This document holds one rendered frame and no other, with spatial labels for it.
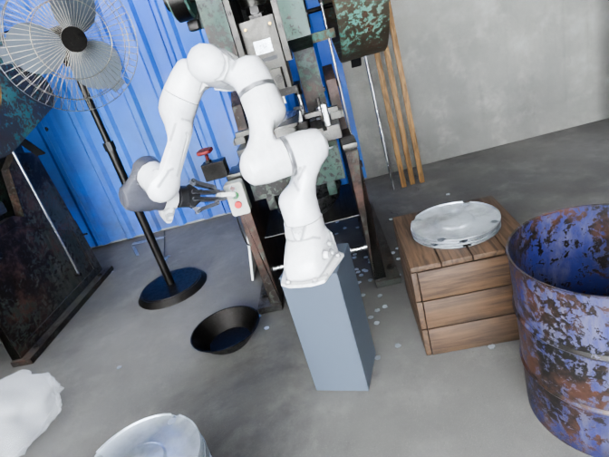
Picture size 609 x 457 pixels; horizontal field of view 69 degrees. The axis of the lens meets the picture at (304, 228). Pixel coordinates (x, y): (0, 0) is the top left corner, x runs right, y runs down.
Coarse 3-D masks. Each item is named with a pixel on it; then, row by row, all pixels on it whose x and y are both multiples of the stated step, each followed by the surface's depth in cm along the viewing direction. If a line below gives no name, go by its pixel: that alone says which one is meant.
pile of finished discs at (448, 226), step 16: (432, 208) 164; (448, 208) 162; (464, 208) 158; (480, 208) 155; (496, 208) 150; (416, 224) 156; (432, 224) 153; (448, 224) 149; (464, 224) 146; (480, 224) 144; (496, 224) 141; (416, 240) 151; (432, 240) 143; (448, 240) 140; (464, 240) 140; (480, 240) 140
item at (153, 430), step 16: (160, 416) 112; (128, 432) 110; (144, 432) 109; (160, 432) 107; (176, 432) 106; (192, 432) 105; (112, 448) 107; (128, 448) 105; (144, 448) 103; (160, 448) 102; (176, 448) 102; (192, 448) 100
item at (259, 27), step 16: (256, 16) 177; (272, 16) 174; (240, 32) 176; (256, 32) 176; (272, 32) 176; (256, 48) 178; (272, 48) 178; (272, 64) 181; (288, 64) 189; (288, 80) 183
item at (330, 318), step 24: (288, 288) 133; (312, 288) 131; (336, 288) 129; (312, 312) 135; (336, 312) 133; (360, 312) 145; (312, 336) 140; (336, 336) 137; (360, 336) 142; (312, 360) 144; (336, 360) 141; (360, 360) 139; (336, 384) 146; (360, 384) 143
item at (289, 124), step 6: (288, 114) 187; (294, 114) 184; (288, 120) 178; (294, 120) 175; (282, 126) 169; (288, 126) 169; (294, 126) 169; (276, 132) 182; (282, 132) 182; (288, 132) 182
